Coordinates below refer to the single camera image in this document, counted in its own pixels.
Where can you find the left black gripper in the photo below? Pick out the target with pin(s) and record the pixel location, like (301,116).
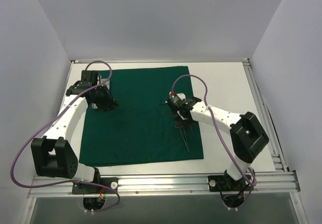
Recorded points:
(104,100)

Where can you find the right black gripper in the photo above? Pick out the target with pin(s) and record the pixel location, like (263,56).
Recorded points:
(182,121)

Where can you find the silver forceps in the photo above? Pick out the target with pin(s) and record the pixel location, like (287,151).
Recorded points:
(184,137)

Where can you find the green surgical cloth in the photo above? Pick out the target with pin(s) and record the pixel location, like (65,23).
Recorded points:
(141,130)

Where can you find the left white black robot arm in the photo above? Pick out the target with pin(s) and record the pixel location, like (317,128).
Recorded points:
(52,153)

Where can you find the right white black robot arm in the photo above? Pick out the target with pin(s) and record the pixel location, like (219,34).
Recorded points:
(248,136)

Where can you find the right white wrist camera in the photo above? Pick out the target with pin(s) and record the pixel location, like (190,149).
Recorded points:
(180,95)

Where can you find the back aluminium rail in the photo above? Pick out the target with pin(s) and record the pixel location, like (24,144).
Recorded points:
(80,61)

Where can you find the aluminium rail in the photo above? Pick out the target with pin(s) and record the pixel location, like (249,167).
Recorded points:
(80,61)
(197,184)
(266,120)

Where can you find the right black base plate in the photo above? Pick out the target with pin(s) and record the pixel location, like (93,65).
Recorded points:
(223,183)

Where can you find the right aluminium rail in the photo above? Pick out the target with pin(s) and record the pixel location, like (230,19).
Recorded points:
(266,120)

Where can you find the front aluminium rail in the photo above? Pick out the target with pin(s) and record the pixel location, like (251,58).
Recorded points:
(197,184)

